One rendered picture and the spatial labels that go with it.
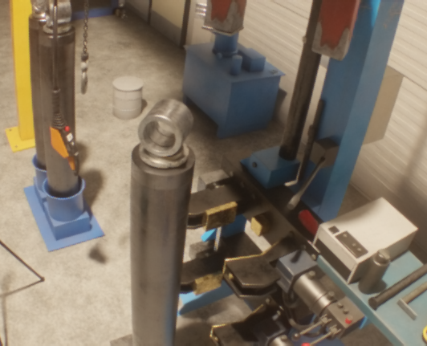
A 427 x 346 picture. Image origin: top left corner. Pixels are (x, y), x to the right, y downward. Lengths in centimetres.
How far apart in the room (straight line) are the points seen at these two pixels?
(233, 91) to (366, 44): 249
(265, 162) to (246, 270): 52
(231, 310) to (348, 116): 141
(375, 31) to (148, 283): 131
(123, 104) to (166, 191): 303
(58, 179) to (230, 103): 181
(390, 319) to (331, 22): 110
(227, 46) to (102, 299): 263
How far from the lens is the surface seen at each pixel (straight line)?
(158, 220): 164
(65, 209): 321
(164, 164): 152
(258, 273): 189
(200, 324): 274
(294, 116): 208
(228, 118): 430
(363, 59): 184
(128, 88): 446
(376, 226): 199
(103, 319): 292
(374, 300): 182
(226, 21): 161
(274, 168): 212
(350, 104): 192
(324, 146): 197
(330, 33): 150
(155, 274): 184
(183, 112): 151
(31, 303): 303
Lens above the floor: 239
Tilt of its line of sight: 37 degrees down
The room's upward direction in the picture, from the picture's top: 10 degrees clockwise
